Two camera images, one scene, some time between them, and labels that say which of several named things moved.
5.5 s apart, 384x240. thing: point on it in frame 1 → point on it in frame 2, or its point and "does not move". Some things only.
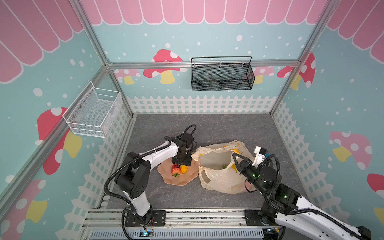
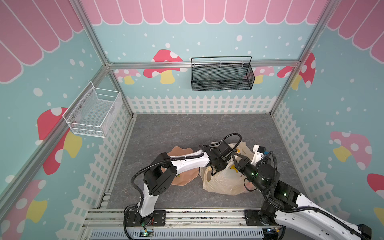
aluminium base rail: [112, 224] does not move
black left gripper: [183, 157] → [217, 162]
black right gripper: [244, 166] does not move
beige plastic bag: [217, 169] does not move
